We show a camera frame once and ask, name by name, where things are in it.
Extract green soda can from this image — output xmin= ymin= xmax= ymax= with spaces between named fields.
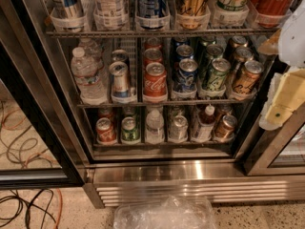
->
xmin=196 ymin=35 xmax=216 ymax=52
xmin=202 ymin=58 xmax=231 ymax=92
xmin=200 ymin=44 xmax=224 ymax=67

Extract rear gold soda can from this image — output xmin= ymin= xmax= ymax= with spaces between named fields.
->
xmin=226 ymin=35 xmax=248 ymax=53

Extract left glass fridge door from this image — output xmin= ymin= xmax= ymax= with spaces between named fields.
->
xmin=0 ymin=0 xmax=87 ymax=189

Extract front gold soda can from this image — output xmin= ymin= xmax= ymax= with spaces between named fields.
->
xmin=232 ymin=60 xmax=264 ymax=94

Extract front clear water bottle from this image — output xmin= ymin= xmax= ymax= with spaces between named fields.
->
xmin=71 ymin=47 xmax=107 ymax=105

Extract stainless steel fridge base grille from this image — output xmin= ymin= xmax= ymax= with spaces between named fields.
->
xmin=83 ymin=160 xmax=305 ymax=208

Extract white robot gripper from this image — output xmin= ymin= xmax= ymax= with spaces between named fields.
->
xmin=257 ymin=0 xmax=305 ymax=127

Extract top shelf red coke can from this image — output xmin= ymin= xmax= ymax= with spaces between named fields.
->
xmin=250 ymin=0 xmax=293 ymax=28

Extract silver red bull can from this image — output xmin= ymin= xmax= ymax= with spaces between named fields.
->
xmin=109 ymin=61 xmax=131 ymax=98
xmin=112 ymin=49 xmax=129 ymax=64

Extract bottom shelf silver can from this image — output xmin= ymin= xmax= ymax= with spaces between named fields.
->
xmin=169 ymin=115 xmax=188 ymax=141

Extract bottom shelf water bottle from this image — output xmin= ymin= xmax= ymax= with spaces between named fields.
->
xmin=145 ymin=110 xmax=165 ymax=144

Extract gold soda can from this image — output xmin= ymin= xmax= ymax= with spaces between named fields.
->
xmin=232 ymin=60 xmax=264 ymax=94
xmin=226 ymin=35 xmax=248 ymax=53
xmin=230 ymin=46 xmax=254 ymax=71

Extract front green soda can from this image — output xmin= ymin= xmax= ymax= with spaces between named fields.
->
xmin=202 ymin=58 xmax=231 ymax=92

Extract bottom shelf green can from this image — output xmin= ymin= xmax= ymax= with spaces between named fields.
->
xmin=121 ymin=116 xmax=139 ymax=142

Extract blue pepsi can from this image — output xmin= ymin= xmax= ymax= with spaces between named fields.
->
xmin=174 ymin=45 xmax=193 ymax=62
xmin=171 ymin=37 xmax=190 ymax=48
xmin=173 ymin=58 xmax=198 ymax=93

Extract rear blue pepsi can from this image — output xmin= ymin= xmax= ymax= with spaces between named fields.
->
xmin=171 ymin=37 xmax=190 ymax=48

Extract glass fridge door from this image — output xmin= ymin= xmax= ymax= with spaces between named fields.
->
xmin=235 ymin=57 xmax=305 ymax=176
xmin=0 ymin=0 xmax=87 ymax=189

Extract clear water bottle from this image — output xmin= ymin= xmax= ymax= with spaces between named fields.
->
xmin=71 ymin=47 xmax=107 ymax=105
xmin=78 ymin=38 xmax=104 ymax=70

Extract rear silver red bull can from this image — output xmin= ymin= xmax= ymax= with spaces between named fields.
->
xmin=112 ymin=49 xmax=129 ymax=64

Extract rear green soda can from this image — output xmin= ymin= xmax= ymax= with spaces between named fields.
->
xmin=196 ymin=35 xmax=216 ymax=52

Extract right glass fridge door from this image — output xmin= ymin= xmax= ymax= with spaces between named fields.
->
xmin=235 ymin=57 xmax=305 ymax=176

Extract clear plastic bag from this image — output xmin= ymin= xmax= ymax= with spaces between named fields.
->
xmin=113 ymin=196 xmax=217 ymax=229

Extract front blue pepsi can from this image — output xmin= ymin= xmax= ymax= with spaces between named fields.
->
xmin=173 ymin=58 xmax=198 ymax=93

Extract black cable on floor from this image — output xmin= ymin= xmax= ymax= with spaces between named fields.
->
xmin=0 ymin=100 xmax=58 ymax=229

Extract bottom shelf red can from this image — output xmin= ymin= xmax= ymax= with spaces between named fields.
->
xmin=95 ymin=117 xmax=116 ymax=143

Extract top shelf blue silver can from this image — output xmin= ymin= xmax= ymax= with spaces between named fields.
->
xmin=51 ymin=0 xmax=84 ymax=32

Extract bottom shelf juice bottle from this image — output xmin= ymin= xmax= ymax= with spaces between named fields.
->
xmin=191 ymin=105 xmax=215 ymax=143

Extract front silver red bull can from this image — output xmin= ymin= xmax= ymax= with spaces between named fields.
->
xmin=109 ymin=61 xmax=131 ymax=98

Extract rear clear water bottle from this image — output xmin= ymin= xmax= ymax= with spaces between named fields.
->
xmin=78 ymin=38 xmax=104 ymax=70

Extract top shelf gold can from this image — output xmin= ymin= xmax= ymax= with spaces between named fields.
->
xmin=174 ymin=0 xmax=208 ymax=30

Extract bottom shelf brown can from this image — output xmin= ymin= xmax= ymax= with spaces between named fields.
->
xmin=214 ymin=114 xmax=237 ymax=138

